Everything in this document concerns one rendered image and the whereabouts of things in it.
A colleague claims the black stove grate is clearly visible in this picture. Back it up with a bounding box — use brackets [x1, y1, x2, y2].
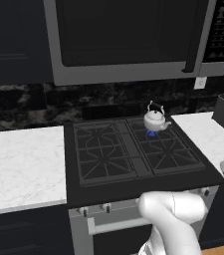
[72, 120, 144, 187]
[125, 115, 206, 176]

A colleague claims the blue burner flame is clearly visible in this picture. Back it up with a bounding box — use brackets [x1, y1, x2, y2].
[145, 128, 159, 137]

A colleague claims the black and silver stove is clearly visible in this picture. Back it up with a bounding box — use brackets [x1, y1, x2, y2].
[63, 114, 224, 255]

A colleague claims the dark base cupboard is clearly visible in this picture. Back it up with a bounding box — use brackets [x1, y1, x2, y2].
[198, 177, 224, 250]
[0, 204, 74, 255]

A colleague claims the white kettle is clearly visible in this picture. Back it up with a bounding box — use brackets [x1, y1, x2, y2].
[143, 100, 172, 132]

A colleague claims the dark oven door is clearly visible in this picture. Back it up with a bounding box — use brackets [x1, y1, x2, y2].
[90, 212, 208, 255]

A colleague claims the silver microwave oven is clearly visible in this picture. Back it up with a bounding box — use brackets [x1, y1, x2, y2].
[43, 0, 224, 87]

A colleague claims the microwave door with dark window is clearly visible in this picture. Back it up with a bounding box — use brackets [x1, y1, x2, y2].
[43, 0, 217, 87]

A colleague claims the white wall socket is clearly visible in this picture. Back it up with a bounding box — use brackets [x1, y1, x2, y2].
[194, 77, 208, 91]

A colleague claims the dark microwave door handle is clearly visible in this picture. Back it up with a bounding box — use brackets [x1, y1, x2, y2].
[181, 0, 209, 74]

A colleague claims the silver oven door handle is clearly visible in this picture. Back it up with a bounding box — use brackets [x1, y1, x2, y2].
[87, 216, 151, 236]

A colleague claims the dark wall cupboard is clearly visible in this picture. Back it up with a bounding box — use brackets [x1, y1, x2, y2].
[0, 0, 55, 87]

